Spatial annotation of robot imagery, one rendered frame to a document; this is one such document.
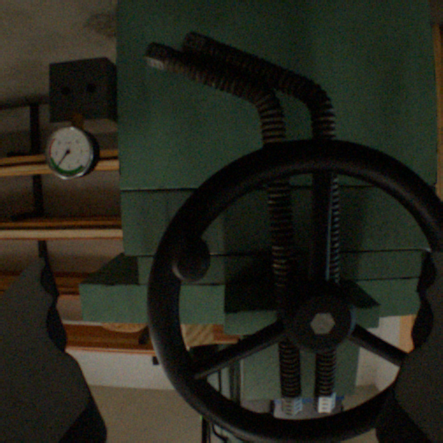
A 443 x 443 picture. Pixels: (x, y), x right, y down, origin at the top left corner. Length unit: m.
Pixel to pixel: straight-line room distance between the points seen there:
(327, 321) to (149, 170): 0.30
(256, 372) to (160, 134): 0.32
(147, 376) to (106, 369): 0.40
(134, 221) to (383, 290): 0.36
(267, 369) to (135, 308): 0.20
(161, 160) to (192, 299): 0.19
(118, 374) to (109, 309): 3.10
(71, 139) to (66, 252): 2.91
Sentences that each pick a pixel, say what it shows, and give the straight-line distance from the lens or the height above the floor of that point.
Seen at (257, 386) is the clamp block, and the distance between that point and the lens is 0.44.
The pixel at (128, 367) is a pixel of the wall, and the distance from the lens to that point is 3.54.
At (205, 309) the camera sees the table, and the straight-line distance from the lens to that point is 0.49.
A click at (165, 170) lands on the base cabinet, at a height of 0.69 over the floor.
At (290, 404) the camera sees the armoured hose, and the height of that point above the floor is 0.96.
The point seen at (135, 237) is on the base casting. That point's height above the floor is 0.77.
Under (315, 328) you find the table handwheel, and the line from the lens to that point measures 0.29.
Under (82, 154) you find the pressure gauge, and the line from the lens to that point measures 0.43.
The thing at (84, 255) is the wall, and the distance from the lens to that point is 3.25.
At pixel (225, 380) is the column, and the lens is 0.96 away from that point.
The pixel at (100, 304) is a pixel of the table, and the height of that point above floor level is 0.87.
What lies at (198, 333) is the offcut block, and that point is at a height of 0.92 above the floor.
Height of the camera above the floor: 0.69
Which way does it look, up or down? 8 degrees up
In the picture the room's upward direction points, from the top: 179 degrees clockwise
